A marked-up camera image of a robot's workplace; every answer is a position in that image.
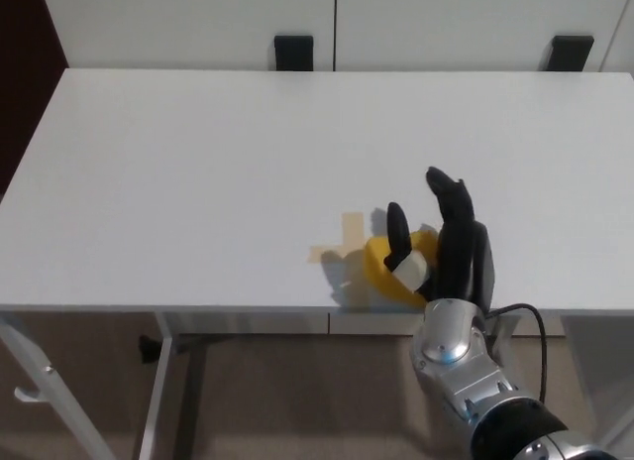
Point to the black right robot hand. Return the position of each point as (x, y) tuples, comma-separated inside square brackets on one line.
[(460, 262)]

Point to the yellow rubber duck toy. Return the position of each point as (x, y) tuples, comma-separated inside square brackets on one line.
[(379, 271)]

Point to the white metal desk leg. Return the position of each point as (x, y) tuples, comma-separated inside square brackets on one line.
[(587, 371), (156, 405), (505, 338)]

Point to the white desk leg with hook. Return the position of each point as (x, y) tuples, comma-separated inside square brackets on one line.
[(62, 405)]

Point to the long beige tape strip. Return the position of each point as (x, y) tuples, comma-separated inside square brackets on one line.
[(352, 227)]

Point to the short beige tape strip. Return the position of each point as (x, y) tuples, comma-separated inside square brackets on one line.
[(317, 253)]

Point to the white cabinet door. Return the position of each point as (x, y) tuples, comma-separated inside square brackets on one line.
[(173, 24), (446, 19)]

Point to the white metal hook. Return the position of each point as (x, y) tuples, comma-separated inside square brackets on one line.
[(29, 397)]

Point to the right black table bracket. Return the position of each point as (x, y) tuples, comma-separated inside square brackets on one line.
[(572, 53)]

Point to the black table bracket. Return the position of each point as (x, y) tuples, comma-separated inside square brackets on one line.
[(572, 53), (294, 52)]

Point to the left black table bracket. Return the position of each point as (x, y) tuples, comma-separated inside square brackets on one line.
[(294, 52)]

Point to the dark red wall panel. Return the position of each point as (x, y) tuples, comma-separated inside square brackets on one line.
[(22, 83)]

